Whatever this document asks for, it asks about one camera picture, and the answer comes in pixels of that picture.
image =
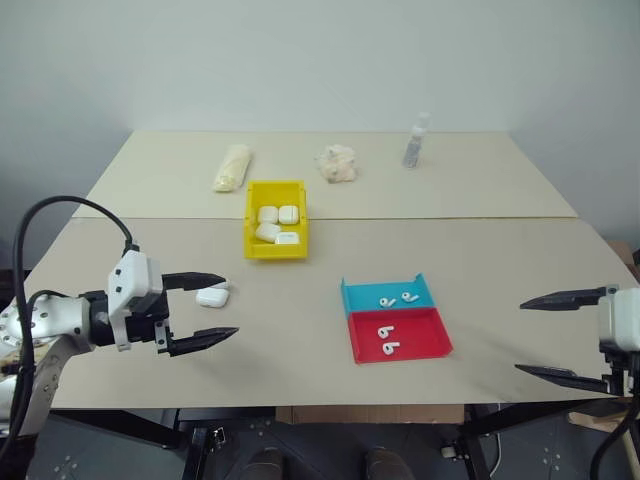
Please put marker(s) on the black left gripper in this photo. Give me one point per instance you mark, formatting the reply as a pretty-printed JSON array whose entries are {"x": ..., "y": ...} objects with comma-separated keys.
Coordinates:
[{"x": 147, "y": 320}]

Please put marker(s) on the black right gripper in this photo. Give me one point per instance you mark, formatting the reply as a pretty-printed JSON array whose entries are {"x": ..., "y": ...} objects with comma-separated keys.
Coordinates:
[{"x": 624, "y": 367}]

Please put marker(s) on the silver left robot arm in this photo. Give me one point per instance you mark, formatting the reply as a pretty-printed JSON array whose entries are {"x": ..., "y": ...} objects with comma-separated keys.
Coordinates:
[{"x": 55, "y": 320}]

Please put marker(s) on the open white charging case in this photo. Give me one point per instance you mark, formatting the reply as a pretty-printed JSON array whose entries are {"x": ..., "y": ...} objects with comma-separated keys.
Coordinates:
[{"x": 212, "y": 297}]

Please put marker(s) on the yellow plastic bin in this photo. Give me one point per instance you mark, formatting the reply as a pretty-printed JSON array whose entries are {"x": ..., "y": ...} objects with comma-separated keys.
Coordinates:
[{"x": 252, "y": 240}]

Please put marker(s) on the closed white charging case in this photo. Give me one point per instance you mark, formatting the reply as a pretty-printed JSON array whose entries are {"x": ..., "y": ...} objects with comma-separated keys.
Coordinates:
[
  {"x": 267, "y": 232},
  {"x": 287, "y": 238},
  {"x": 288, "y": 215},
  {"x": 267, "y": 215}
]

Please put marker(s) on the red plastic tray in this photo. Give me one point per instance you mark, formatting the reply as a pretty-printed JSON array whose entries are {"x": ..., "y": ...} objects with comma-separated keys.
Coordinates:
[{"x": 425, "y": 335}]

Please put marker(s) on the long bag of yellowish contents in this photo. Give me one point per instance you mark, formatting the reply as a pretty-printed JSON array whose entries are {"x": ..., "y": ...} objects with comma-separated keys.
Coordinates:
[{"x": 232, "y": 170}]

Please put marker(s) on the blue plastic tray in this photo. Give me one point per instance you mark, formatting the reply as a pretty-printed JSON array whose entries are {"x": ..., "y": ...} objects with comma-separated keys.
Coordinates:
[{"x": 360, "y": 295}]

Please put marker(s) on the dark brown rounded shape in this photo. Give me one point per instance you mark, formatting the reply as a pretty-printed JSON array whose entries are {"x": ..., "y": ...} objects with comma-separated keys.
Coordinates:
[
  {"x": 265, "y": 465},
  {"x": 384, "y": 465}
]

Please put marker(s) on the clear plastic bottle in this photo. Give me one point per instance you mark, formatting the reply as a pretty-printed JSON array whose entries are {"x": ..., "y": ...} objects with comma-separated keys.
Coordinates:
[{"x": 415, "y": 142}]

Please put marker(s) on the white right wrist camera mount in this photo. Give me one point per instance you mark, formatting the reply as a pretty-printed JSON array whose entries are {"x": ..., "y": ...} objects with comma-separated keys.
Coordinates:
[{"x": 620, "y": 312}]

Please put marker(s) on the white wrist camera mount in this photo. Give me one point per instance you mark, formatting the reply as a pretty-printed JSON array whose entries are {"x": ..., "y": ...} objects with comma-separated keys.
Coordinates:
[
  {"x": 620, "y": 312},
  {"x": 131, "y": 277}
]

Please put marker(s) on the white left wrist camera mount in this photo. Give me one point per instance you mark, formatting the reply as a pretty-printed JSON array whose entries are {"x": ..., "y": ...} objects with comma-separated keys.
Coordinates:
[{"x": 131, "y": 277}]

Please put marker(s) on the black table frame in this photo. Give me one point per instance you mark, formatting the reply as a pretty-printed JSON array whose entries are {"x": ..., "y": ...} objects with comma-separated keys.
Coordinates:
[{"x": 125, "y": 425}]

